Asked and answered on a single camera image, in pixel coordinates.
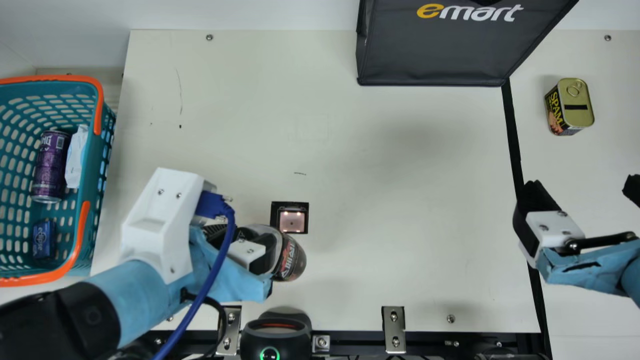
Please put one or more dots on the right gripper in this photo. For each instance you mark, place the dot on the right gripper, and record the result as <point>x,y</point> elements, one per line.
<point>590,270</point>

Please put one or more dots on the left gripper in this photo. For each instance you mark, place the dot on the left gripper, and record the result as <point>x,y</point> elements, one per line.
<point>140,295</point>

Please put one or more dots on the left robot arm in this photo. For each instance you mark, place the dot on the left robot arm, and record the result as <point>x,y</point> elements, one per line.
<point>50,325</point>

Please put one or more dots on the small square scanner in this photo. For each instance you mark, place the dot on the small square scanner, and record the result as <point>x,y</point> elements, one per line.
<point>292,221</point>

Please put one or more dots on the teal shopping basket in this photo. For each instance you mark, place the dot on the teal shopping basket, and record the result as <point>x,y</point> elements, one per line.
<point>20,150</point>

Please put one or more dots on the black strip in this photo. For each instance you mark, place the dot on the black strip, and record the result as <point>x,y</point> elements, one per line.
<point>515,160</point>

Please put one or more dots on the black device with green light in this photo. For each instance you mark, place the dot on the black device with green light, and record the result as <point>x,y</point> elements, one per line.
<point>275,340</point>

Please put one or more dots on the rectangular gold tin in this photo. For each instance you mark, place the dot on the rectangular gold tin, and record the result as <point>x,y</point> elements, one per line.
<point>572,105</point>

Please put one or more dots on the pale blue wet wipes pack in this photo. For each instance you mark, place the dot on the pale blue wet wipes pack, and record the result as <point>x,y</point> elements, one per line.
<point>76,157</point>

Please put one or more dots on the small blue mint box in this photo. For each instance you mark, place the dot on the small blue mint box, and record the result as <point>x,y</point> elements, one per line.
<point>43,240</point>

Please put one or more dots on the purple drink can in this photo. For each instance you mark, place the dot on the purple drink can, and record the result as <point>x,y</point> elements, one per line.
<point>49,167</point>

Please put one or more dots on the dark grey bag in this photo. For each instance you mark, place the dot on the dark grey bag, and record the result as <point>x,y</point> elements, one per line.
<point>450,45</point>

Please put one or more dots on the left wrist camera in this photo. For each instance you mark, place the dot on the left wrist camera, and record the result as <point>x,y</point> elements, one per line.
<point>157,225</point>

